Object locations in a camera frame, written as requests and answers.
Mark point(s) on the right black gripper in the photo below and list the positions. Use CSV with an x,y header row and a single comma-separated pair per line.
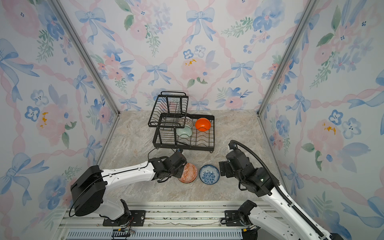
x,y
225,164

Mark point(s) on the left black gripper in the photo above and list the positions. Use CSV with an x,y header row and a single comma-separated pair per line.
x,y
180,174

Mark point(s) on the red orange patterned bowl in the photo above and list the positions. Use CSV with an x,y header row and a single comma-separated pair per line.
x,y
190,173

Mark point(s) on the blue white floral bowl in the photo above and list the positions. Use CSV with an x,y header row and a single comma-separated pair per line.
x,y
209,174

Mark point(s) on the mint green ribbed bowl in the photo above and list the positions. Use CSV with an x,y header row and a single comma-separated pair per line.
x,y
184,132

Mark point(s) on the orange plastic bowl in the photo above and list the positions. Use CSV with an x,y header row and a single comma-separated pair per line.
x,y
203,124

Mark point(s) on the white patterned lattice bowl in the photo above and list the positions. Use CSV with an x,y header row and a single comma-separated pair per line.
x,y
189,122

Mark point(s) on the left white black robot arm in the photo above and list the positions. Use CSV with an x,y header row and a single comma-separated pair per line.
x,y
89,191

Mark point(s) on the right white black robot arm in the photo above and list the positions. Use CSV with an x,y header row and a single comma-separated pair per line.
x,y
295,223

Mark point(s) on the black wire dish rack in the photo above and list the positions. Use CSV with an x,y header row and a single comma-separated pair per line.
x,y
168,113

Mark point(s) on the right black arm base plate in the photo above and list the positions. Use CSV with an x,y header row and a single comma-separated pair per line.
x,y
231,219

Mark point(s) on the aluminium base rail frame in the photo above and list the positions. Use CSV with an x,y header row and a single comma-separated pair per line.
x,y
166,221

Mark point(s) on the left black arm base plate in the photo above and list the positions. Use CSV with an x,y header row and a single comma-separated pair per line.
x,y
134,218

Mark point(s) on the right aluminium corner post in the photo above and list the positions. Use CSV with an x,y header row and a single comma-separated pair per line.
x,y
291,47

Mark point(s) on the aluminium corner post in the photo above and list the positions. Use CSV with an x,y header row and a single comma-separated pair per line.
x,y
80,47
291,47

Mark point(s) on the left aluminium corner post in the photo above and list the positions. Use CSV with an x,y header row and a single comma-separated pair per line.
x,y
80,47

